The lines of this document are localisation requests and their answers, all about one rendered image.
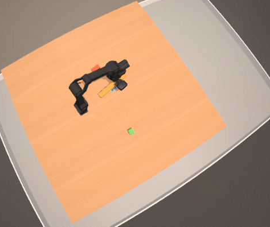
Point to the orange rectangular block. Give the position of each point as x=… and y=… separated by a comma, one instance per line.
x=95, y=68

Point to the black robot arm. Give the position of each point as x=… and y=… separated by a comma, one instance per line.
x=112, y=69

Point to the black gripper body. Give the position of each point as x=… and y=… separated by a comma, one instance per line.
x=121, y=83

